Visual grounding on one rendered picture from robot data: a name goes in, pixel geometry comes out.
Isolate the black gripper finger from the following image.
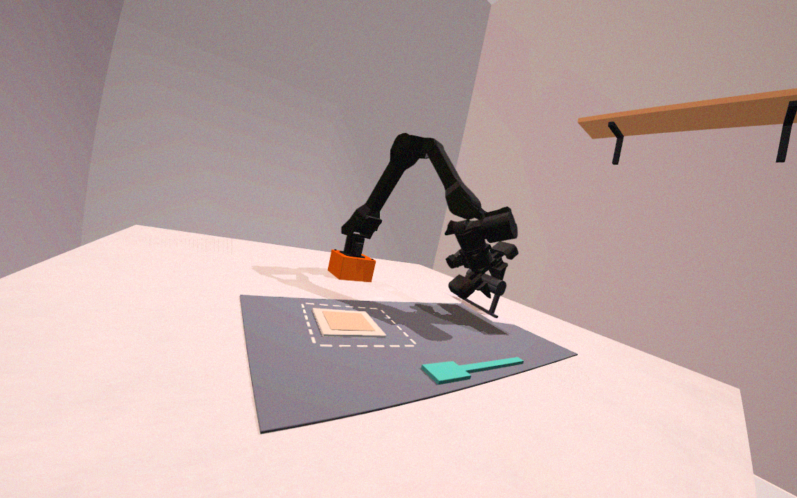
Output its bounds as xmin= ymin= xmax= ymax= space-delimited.
xmin=488 ymin=262 xmax=508 ymax=280
xmin=475 ymin=281 xmax=491 ymax=299

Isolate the teal flat trowel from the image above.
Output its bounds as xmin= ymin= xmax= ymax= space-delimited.
xmin=421 ymin=357 xmax=524 ymax=385

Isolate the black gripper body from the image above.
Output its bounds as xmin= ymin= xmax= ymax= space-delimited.
xmin=448 ymin=241 xmax=519 ymax=299

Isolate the cream square tile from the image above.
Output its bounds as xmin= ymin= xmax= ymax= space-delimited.
xmin=312 ymin=308 xmax=386 ymax=338

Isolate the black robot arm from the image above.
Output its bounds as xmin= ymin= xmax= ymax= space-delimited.
xmin=340 ymin=133 xmax=518 ymax=269

